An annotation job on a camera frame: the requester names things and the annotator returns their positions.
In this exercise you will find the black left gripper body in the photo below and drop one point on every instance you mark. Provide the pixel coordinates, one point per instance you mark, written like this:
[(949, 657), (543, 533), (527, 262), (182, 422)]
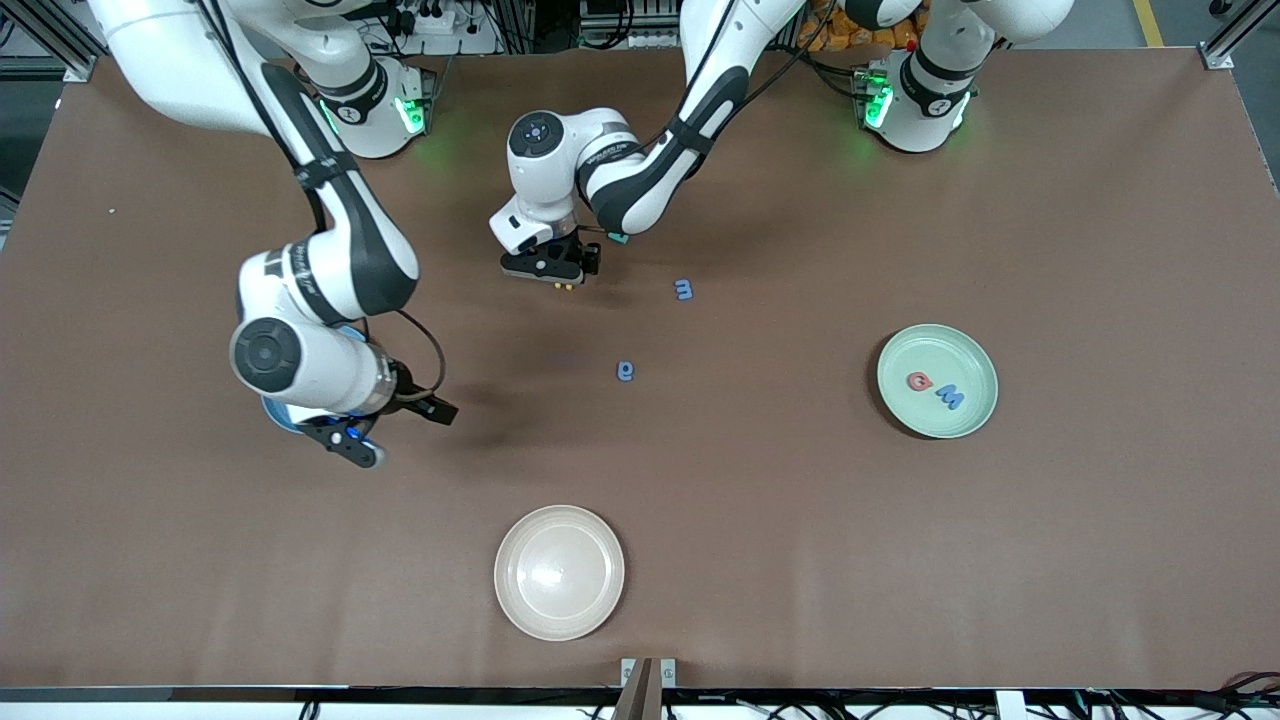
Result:
[(583, 253)]

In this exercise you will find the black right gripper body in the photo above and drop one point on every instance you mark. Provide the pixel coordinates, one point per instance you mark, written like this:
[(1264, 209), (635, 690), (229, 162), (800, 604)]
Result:
[(408, 391)]

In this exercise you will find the blue foam letter a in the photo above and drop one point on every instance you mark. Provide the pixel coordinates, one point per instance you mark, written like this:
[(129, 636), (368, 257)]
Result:
[(626, 372)]

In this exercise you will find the red foam letter Q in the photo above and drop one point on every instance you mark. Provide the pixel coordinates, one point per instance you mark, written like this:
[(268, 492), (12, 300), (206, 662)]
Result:
[(917, 381)]

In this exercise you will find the blue foam letter W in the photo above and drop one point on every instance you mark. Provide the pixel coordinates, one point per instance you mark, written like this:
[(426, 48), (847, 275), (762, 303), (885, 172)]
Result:
[(948, 398)]

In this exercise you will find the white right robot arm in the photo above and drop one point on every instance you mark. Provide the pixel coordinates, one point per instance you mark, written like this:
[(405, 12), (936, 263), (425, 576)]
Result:
[(300, 370)]

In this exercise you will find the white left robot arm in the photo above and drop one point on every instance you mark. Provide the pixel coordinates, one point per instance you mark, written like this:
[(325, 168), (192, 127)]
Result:
[(545, 180)]

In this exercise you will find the blue foam letter m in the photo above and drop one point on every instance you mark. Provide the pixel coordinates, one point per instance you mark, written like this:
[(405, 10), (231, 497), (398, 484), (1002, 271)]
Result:
[(684, 289)]

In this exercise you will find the blue plate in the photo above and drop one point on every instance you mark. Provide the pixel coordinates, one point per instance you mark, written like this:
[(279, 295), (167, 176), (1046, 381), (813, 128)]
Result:
[(280, 415)]

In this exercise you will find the beige plate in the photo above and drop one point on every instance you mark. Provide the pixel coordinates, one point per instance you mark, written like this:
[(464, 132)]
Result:
[(559, 572)]

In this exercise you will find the grey equipment rack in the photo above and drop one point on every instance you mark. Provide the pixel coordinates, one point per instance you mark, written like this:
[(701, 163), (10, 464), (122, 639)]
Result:
[(630, 25)]

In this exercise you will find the white power strip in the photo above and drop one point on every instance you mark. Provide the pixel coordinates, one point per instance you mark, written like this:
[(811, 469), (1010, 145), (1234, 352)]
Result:
[(430, 18)]

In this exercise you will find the orange packets pile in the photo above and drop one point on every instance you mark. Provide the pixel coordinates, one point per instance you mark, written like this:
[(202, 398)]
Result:
[(830, 35)]

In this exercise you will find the green plate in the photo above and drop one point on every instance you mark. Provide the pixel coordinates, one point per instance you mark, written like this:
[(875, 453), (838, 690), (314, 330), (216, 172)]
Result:
[(938, 350)]

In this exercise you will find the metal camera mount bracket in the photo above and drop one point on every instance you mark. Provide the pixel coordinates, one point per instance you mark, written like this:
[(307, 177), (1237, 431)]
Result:
[(648, 680)]

